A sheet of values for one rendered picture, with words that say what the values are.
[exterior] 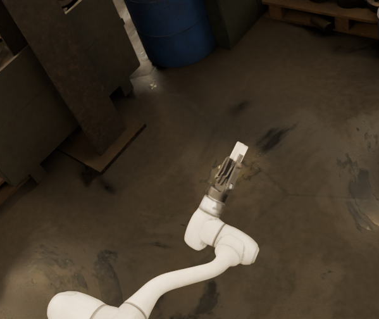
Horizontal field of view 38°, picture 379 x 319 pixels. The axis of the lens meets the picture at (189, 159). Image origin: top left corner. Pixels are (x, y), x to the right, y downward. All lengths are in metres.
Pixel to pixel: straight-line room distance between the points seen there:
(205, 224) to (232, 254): 0.16
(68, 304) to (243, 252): 0.66
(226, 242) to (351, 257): 0.98
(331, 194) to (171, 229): 0.91
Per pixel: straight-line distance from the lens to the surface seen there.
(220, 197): 2.12
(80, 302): 1.90
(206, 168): 3.33
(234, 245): 2.08
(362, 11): 3.90
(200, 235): 2.13
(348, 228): 2.99
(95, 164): 3.59
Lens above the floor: 2.58
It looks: 49 degrees down
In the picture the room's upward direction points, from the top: 23 degrees counter-clockwise
